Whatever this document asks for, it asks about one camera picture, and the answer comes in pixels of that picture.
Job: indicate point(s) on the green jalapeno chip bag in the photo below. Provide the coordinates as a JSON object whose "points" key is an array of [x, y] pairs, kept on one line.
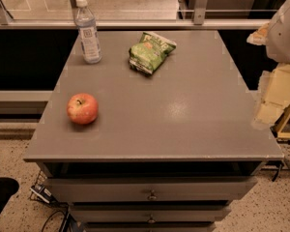
{"points": [[151, 51]]}

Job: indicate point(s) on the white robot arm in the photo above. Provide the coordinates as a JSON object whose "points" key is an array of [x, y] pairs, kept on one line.
{"points": [[278, 37]]}

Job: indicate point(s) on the grey drawer cabinet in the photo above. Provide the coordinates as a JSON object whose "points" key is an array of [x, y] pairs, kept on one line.
{"points": [[167, 153]]}

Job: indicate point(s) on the red apple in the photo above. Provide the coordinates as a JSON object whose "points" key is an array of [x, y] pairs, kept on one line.
{"points": [[82, 109]]}

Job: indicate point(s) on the clear plastic water bottle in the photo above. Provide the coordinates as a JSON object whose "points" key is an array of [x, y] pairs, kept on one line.
{"points": [[88, 33]]}

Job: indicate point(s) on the power strip on floor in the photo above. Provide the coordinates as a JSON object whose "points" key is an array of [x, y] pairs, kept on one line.
{"points": [[43, 193]]}

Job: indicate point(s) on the metal window railing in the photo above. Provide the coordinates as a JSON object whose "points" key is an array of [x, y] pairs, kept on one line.
{"points": [[124, 14]]}

